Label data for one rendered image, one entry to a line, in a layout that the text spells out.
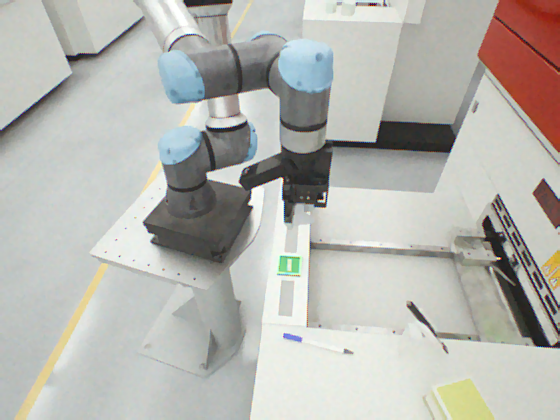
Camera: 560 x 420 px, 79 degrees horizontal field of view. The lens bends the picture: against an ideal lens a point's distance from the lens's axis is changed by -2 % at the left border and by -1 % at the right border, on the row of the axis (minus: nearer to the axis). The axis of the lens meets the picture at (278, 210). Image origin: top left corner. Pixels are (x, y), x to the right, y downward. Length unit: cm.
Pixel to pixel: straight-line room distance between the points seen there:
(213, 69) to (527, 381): 77
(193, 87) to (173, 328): 148
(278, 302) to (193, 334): 110
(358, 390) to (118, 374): 135
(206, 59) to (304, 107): 16
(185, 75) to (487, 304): 84
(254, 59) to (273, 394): 57
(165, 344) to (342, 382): 125
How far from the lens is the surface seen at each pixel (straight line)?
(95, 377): 191
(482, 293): 102
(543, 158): 102
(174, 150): 91
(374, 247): 104
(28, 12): 424
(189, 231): 99
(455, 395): 68
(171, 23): 63
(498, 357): 83
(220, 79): 54
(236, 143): 95
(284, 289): 79
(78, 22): 498
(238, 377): 173
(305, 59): 48
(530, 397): 83
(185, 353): 180
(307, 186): 59
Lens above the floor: 163
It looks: 45 degrees down
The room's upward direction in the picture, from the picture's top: straight up
